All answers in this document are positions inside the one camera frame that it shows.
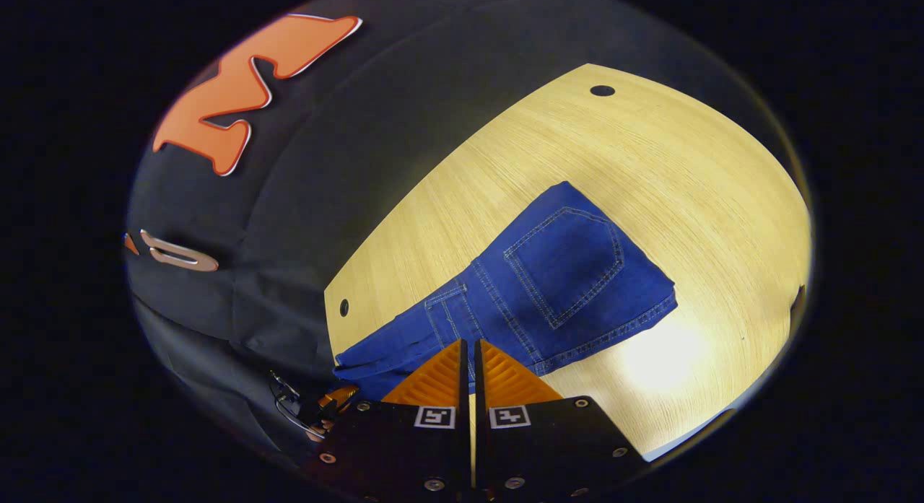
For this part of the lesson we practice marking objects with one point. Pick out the blue jeans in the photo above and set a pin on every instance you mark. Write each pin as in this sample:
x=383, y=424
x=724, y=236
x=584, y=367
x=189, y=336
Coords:
x=563, y=272

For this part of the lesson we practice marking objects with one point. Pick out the black backdrop cloth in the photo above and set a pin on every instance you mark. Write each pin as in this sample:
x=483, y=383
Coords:
x=346, y=164

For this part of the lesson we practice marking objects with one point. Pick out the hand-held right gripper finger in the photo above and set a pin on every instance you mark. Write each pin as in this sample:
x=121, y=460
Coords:
x=463, y=387
x=479, y=391

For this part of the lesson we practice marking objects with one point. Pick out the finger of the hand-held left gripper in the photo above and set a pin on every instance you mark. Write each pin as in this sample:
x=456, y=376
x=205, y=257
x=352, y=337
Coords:
x=338, y=396

